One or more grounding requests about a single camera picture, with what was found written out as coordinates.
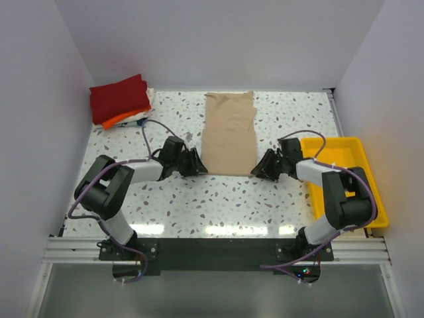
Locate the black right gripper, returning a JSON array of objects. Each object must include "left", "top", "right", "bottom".
[{"left": 250, "top": 149, "right": 288, "bottom": 182}]

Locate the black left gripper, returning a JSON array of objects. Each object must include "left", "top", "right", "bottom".
[{"left": 172, "top": 148, "right": 207, "bottom": 178}]

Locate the beige t-shirt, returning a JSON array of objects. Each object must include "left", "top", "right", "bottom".
[{"left": 201, "top": 91, "right": 257, "bottom": 176}]

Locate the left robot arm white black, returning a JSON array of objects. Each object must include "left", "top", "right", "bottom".
[{"left": 68, "top": 136, "right": 208, "bottom": 260}]

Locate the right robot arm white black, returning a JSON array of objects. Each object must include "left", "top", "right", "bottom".
[{"left": 251, "top": 138, "right": 378, "bottom": 260}]

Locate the folded white blue t-shirt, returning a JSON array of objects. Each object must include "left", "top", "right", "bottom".
[{"left": 117, "top": 117, "right": 148, "bottom": 127}]

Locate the yellow plastic tray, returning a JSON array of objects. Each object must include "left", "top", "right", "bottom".
[{"left": 300, "top": 136, "right": 390, "bottom": 230}]

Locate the folded orange t-shirt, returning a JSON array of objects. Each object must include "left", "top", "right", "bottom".
[{"left": 100, "top": 110, "right": 142, "bottom": 130}]

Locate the folded red t-shirt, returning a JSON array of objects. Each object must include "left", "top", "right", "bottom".
[{"left": 89, "top": 74, "right": 151, "bottom": 125}]

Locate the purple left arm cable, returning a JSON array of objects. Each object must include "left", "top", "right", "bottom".
[{"left": 68, "top": 119, "right": 173, "bottom": 284}]

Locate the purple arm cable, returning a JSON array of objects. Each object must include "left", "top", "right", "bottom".
[
  {"left": 68, "top": 119, "right": 173, "bottom": 284},
  {"left": 260, "top": 129, "right": 378, "bottom": 286}
]

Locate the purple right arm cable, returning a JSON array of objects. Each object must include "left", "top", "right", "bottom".
[{"left": 260, "top": 129, "right": 378, "bottom": 286}]

